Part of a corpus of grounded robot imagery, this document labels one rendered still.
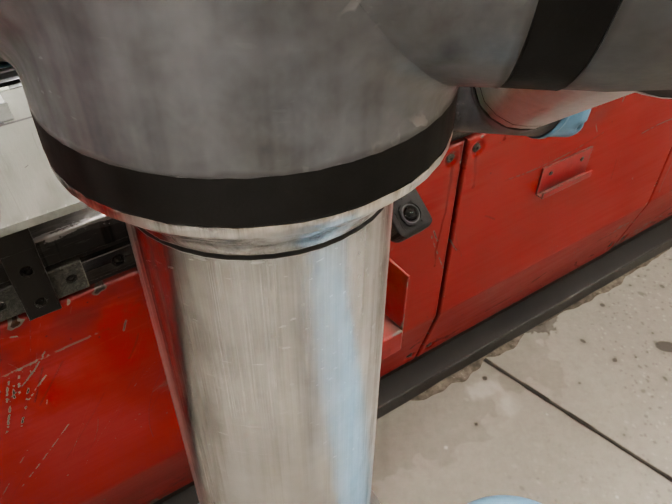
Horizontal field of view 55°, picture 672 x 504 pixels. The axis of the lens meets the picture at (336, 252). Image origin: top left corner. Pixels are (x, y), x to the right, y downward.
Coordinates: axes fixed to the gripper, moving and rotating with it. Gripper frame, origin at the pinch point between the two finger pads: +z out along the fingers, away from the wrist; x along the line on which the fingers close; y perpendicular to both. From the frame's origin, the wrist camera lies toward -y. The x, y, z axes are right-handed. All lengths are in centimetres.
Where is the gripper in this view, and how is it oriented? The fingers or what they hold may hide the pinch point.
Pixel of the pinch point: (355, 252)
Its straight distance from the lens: 80.0
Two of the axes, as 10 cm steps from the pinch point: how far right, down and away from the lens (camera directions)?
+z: -0.5, 6.8, 7.3
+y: -5.7, -6.2, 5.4
